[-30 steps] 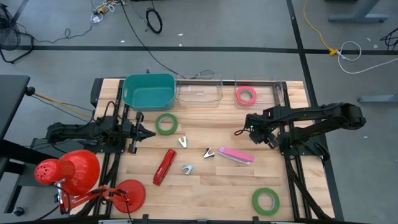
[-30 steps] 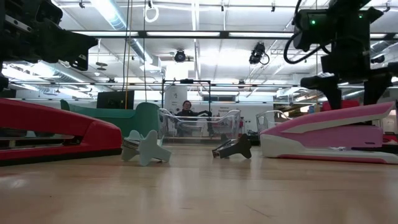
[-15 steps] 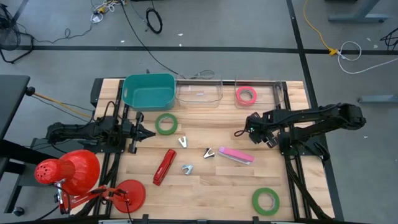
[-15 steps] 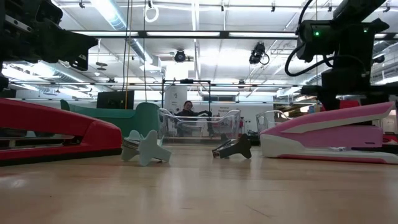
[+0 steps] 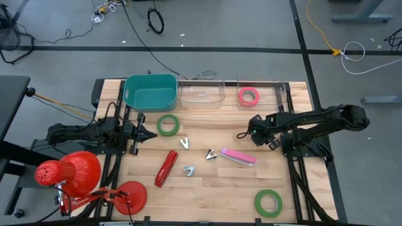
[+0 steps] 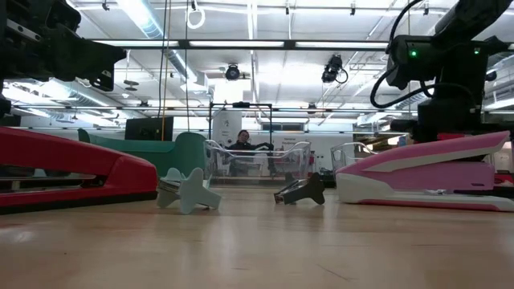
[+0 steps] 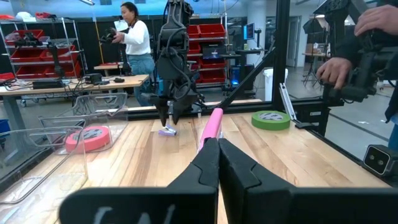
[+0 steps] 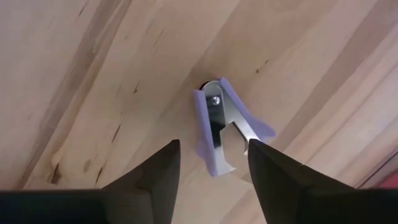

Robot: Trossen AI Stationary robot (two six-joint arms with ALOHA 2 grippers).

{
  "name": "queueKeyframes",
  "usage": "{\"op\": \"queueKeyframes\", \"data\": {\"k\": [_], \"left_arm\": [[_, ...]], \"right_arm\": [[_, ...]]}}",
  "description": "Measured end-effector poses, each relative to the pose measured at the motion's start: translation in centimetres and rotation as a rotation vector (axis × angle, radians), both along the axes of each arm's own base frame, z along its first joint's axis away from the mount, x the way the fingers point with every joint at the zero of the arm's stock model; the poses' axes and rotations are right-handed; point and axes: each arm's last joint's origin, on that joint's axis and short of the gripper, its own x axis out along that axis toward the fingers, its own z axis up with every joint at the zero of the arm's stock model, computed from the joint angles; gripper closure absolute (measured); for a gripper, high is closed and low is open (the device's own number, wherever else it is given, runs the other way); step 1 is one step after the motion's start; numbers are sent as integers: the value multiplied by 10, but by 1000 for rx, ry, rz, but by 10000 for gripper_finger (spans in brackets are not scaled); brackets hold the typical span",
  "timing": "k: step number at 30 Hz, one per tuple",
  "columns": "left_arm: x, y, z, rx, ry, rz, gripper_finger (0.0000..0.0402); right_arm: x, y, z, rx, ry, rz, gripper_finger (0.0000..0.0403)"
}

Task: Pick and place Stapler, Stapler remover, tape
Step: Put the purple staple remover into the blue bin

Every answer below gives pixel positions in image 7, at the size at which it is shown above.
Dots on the light blue staple remover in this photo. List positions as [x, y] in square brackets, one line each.
[168, 131]

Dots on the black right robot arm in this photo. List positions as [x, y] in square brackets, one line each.
[175, 18]

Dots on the wooden work table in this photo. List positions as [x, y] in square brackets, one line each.
[130, 81]

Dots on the pink tape roll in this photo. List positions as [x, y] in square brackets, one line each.
[90, 143]

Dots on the white trash bin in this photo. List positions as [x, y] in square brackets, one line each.
[269, 84]

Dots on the person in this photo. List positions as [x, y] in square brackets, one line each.
[392, 109]
[136, 40]

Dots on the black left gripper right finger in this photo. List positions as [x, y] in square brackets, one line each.
[280, 205]

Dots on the computer monitor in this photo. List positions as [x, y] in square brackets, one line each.
[248, 31]

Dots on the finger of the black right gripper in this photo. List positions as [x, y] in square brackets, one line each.
[162, 109]
[182, 107]

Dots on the clear plastic bin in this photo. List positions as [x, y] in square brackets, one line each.
[37, 174]
[102, 105]

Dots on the green tape roll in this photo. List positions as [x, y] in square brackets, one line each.
[258, 123]

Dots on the metal shelf with red bins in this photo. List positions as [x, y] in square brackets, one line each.
[211, 31]
[31, 56]

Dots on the silver aluminium bracket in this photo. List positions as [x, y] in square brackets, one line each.
[287, 101]

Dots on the table-level camera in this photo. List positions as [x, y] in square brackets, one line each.
[381, 160]

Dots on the person's hand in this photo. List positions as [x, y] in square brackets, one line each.
[376, 18]
[334, 73]

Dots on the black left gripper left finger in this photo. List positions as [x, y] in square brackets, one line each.
[174, 205]

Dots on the pink stapler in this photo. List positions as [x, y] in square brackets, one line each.
[212, 124]

